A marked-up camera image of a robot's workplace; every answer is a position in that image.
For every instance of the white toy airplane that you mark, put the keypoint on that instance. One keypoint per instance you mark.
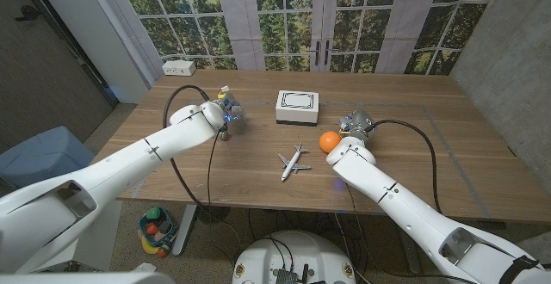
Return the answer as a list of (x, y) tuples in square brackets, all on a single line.
[(292, 162)]

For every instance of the white robot chest shell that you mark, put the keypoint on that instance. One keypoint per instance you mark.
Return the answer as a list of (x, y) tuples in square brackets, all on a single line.
[(86, 279)]

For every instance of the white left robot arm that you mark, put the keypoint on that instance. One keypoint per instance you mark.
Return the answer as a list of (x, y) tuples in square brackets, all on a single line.
[(129, 163)]

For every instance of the grey table leg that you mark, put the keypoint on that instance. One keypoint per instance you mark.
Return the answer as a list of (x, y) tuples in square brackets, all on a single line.
[(185, 230), (409, 245)]

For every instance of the black round floor disc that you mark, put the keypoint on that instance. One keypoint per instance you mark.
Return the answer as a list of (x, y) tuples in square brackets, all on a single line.
[(213, 214)]

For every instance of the white box with black border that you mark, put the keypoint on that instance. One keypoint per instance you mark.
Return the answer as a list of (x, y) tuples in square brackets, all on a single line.
[(297, 111)]

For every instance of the blue storage bin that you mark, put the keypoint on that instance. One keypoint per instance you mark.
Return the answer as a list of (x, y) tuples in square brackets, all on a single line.
[(39, 155)]

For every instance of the white paper scrap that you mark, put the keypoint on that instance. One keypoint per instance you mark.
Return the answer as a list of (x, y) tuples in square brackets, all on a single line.
[(144, 268)]

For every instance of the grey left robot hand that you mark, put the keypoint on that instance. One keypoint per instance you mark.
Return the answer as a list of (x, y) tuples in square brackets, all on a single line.
[(232, 109)]

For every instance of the basket of colourful toys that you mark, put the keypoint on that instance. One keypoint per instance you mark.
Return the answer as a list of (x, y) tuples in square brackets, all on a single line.
[(158, 232)]

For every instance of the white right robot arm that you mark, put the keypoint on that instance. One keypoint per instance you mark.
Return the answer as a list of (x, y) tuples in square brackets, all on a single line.
[(409, 206)]

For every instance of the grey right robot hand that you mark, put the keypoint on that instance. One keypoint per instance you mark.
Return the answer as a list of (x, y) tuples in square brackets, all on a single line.
[(357, 122)]

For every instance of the white power strip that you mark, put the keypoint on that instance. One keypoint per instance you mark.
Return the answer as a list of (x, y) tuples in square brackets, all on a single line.
[(178, 67)]

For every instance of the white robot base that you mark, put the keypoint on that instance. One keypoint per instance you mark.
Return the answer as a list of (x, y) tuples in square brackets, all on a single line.
[(297, 254)]

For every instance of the orange ball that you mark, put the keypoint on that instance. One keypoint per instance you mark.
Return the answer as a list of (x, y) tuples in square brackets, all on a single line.
[(328, 141)]

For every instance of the clear light bulb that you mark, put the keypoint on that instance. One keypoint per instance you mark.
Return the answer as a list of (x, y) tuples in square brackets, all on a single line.
[(223, 136)]

